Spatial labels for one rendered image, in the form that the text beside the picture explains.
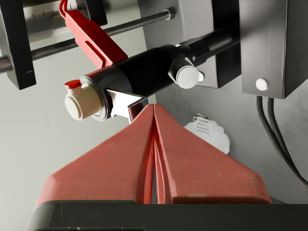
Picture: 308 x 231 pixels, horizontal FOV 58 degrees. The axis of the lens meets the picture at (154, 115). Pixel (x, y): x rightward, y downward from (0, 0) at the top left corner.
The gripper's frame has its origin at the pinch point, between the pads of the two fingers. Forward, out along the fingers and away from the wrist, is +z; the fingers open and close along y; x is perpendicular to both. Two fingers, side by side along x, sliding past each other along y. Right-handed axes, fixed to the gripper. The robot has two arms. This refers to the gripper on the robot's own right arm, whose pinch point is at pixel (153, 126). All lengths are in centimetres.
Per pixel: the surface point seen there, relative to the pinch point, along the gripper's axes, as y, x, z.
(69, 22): 5.7, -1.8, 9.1
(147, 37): 1.3, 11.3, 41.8
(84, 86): 3.9, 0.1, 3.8
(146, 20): 1.1, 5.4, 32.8
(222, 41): -5.3, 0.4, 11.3
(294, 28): -10.5, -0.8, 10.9
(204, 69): -4.9, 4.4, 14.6
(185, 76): -1.8, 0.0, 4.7
